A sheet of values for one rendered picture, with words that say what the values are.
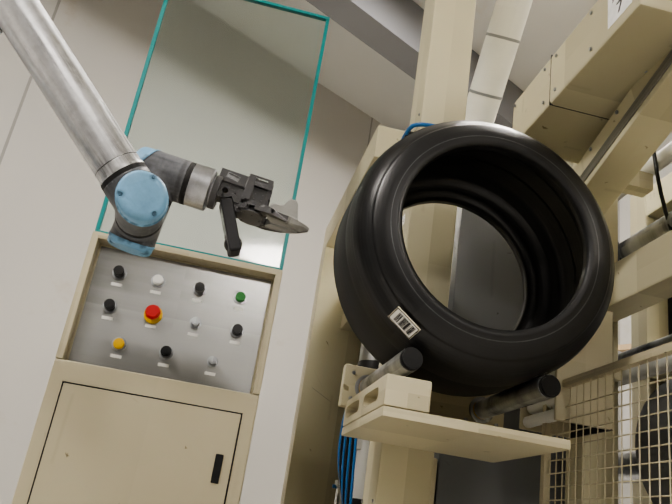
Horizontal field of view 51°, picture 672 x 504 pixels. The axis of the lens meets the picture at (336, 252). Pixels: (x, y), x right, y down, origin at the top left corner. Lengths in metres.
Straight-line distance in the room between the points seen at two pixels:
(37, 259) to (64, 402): 2.03
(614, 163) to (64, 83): 1.24
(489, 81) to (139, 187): 1.61
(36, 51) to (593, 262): 1.14
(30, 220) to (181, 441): 2.25
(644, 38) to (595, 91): 0.20
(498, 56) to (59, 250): 2.48
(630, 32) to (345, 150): 3.87
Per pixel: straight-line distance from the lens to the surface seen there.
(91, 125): 1.34
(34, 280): 3.93
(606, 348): 1.89
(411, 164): 1.46
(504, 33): 2.62
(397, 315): 1.35
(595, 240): 1.56
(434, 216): 1.88
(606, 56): 1.73
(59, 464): 1.98
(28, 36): 1.43
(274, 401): 4.56
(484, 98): 2.62
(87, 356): 2.07
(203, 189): 1.45
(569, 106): 1.88
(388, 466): 1.69
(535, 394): 1.46
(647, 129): 1.79
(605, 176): 1.87
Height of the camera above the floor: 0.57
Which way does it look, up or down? 22 degrees up
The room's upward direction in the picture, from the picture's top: 9 degrees clockwise
